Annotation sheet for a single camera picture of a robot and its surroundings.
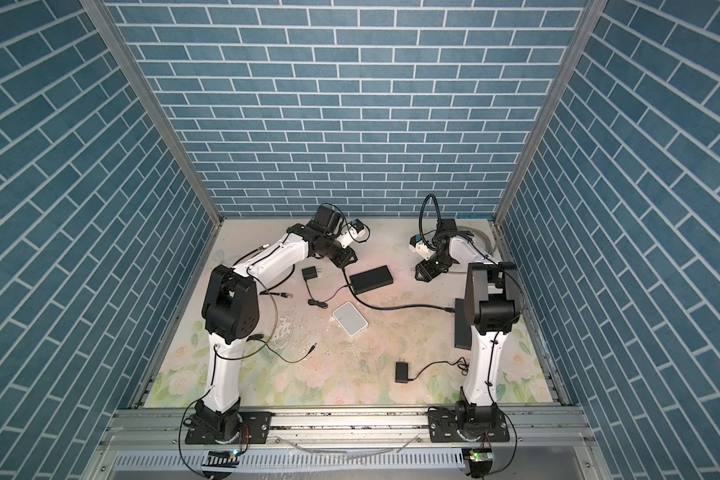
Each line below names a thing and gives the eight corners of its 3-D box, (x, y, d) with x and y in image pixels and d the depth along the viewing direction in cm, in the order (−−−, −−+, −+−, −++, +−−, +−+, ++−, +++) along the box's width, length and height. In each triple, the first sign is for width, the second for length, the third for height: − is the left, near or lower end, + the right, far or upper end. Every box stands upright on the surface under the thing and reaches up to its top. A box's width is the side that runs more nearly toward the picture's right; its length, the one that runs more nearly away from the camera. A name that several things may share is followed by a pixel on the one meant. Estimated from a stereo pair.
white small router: (352, 338, 91) (351, 335, 89) (333, 315, 96) (332, 312, 94) (368, 324, 94) (368, 321, 92) (349, 303, 99) (348, 300, 97)
